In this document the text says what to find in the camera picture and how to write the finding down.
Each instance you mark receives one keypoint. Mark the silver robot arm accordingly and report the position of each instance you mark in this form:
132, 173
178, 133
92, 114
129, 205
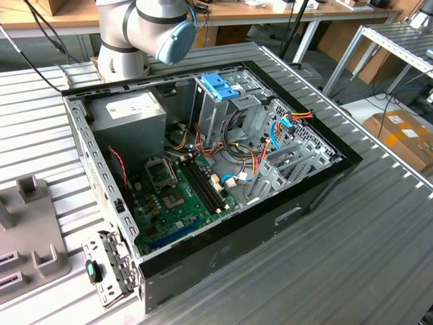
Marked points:
118, 20

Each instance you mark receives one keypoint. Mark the silver disk bay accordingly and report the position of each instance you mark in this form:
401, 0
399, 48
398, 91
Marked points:
260, 183

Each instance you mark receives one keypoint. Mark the black RAM slot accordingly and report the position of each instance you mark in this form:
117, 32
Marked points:
197, 188
209, 182
205, 184
201, 186

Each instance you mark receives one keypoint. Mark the silver drive cage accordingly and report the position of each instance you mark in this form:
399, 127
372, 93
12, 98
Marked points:
211, 115

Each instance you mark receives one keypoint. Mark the green motherboard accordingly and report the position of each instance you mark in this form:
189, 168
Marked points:
182, 220

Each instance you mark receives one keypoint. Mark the blue expansion slot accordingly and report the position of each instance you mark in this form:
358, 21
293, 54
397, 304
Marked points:
176, 235

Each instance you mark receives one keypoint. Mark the black open PC case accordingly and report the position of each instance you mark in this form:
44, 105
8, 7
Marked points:
236, 250

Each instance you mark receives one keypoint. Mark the silver power supply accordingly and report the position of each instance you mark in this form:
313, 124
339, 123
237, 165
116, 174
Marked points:
128, 132

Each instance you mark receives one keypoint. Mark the black case fan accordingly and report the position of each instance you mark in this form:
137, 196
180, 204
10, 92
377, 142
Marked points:
116, 176

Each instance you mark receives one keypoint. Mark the grey plastic box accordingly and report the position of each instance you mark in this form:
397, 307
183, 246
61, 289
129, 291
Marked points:
304, 76

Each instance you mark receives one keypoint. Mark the wooden desk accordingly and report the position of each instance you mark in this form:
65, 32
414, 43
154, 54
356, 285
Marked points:
236, 13

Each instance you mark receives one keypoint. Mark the black tripod leg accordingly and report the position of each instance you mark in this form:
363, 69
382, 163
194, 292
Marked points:
293, 30

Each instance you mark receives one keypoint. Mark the silver expansion card retainer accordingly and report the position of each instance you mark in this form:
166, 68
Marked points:
111, 287

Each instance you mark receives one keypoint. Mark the blue and black latch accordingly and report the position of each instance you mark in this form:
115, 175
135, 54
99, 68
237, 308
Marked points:
90, 271

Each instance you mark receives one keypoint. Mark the large brown cardboard box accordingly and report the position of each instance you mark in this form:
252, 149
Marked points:
338, 37

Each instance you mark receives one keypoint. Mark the labelled cardboard box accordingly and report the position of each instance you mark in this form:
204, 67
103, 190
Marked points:
399, 142

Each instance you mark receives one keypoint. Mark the grey parts rack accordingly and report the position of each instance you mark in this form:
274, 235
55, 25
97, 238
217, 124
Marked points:
34, 230

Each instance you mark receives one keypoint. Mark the metal slat side table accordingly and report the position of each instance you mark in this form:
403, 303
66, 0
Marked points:
399, 40

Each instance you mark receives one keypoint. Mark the blue drive cage bracket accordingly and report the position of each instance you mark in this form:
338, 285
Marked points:
220, 88

